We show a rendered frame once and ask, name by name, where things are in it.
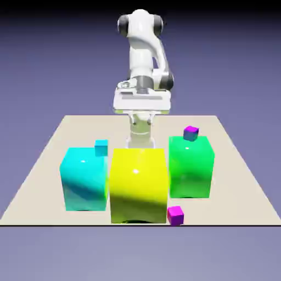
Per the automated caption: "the large cyan box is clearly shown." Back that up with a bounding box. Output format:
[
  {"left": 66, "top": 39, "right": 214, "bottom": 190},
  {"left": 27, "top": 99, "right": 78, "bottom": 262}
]
[{"left": 59, "top": 147, "right": 110, "bottom": 212}]

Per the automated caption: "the large yellow box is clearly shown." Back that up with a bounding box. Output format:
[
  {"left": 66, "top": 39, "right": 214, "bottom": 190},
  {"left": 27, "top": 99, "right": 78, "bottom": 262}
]
[{"left": 109, "top": 148, "right": 170, "bottom": 225}]

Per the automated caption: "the small magenta cube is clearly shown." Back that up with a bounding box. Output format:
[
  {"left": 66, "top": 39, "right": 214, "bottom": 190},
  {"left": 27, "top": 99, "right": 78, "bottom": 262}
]
[{"left": 167, "top": 205, "right": 185, "bottom": 227}]

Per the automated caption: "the small purple cube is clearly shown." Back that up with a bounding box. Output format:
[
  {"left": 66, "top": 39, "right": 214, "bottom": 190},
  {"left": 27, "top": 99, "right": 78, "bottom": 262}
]
[{"left": 183, "top": 125, "right": 200, "bottom": 142}]

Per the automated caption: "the large green box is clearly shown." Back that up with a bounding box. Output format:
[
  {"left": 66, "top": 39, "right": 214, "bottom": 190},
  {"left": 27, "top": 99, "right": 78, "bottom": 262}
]
[{"left": 168, "top": 136, "right": 216, "bottom": 199}]

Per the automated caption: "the small cyan cube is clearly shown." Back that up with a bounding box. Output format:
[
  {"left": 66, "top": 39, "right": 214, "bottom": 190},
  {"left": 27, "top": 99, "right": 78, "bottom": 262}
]
[{"left": 94, "top": 139, "right": 109, "bottom": 157}]

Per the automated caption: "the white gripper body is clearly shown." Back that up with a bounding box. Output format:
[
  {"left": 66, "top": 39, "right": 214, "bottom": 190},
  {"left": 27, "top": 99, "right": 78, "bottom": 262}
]
[{"left": 113, "top": 87, "right": 172, "bottom": 115}]

